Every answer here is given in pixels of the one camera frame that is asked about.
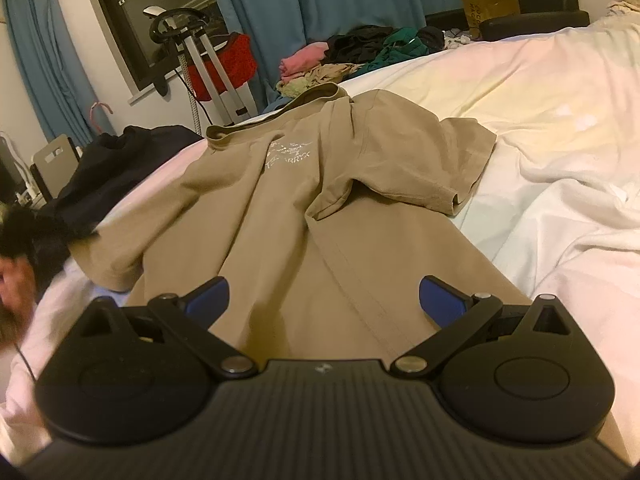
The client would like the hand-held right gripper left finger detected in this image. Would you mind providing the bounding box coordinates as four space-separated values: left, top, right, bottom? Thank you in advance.
80 276 258 380

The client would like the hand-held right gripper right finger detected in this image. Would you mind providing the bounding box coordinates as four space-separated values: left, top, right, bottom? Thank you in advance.
390 276 573 380

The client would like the tan printed t-shirt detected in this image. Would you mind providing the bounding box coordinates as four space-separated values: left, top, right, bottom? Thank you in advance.
70 86 533 361

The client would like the pink clothes hanger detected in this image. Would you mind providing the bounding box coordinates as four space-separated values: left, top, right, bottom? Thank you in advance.
90 101 113 136

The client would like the person's left hand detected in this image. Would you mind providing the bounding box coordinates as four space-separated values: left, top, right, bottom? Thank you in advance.
0 255 38 323

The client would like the dark navy garment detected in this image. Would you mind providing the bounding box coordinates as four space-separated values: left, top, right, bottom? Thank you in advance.
30 125 203 281

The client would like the beige chair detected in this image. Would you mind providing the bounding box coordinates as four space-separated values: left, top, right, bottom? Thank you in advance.
30 134 83 201

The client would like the yellow-green garment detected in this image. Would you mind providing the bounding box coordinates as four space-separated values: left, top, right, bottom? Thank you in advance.
276 79 321 98

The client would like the red cloth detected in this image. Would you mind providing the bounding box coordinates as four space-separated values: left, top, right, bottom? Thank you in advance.
192 32 259 102

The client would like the garment steamer stand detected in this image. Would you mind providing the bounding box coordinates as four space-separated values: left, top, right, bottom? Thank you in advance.
142 6 251 128

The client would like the beige crumpled garment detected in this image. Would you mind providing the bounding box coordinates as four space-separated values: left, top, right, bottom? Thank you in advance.
300 62 366 86

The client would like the pink garment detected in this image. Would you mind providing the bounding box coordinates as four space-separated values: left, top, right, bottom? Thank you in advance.
279 42 330 80

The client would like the green garment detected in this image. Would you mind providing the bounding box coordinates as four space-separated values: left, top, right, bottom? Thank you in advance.
360 27 431 73

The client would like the narrow blue curtain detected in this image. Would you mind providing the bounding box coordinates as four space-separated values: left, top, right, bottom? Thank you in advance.
0 0 103 148

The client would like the dark framed window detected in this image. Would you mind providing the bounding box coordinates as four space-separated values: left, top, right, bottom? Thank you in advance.
82 0 221 96

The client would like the brown paper bag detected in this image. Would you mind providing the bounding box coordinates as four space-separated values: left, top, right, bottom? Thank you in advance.
461 0 521 30

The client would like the black armchair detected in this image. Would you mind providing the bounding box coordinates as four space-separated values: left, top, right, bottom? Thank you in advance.
425 0 591 41

